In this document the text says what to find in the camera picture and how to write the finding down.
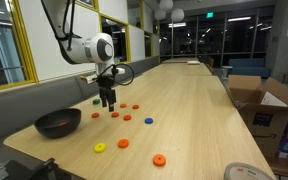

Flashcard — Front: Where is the open cardboard box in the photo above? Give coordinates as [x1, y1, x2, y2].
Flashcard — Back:
[226, 75, 288, 157]

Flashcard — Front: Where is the green wooden block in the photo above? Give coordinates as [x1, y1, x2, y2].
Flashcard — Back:
[92, 99, 100, 105]

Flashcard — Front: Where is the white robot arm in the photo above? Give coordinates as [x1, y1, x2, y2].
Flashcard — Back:
[40, 0, 125, 112]

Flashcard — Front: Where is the wooden chair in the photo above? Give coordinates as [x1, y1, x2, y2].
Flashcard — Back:
[206, 58, 214, 71]

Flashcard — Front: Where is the white plate on table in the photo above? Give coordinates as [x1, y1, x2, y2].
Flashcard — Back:
[187, 61, 200, 65]

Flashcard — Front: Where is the yellow ring lower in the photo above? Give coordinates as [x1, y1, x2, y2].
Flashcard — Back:
[93, 142, 107, 154]

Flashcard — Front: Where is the black bowl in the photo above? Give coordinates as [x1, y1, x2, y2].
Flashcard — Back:
[34, 108, 81, 139]

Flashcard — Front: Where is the blue sofa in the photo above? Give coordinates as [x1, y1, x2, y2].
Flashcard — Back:
[229, 58, 271, 78]

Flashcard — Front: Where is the white pendant lamp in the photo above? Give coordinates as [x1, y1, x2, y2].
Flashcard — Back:
[171, 8, 185, 22]
[154, 10, 166, 20]
[159, 0, 173, 11]

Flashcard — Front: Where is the green exit sign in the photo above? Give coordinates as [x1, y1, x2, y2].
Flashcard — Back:
[206, 12, 214, 18]

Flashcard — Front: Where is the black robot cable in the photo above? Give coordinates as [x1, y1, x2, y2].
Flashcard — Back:
[98, 63, 135, 87]

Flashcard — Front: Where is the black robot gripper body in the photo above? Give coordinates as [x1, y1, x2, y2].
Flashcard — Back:
[97, 76, 116, 106]

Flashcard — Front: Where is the wrist camera wooden mount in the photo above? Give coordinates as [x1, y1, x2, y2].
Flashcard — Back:
[80, 75, 97, 84]

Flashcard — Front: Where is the large orange ring front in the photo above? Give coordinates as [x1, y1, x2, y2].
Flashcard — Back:
[152, 153, 167, 168]

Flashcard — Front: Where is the grey bench seat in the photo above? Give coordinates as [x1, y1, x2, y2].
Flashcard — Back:
[0, 55, 161, 148]

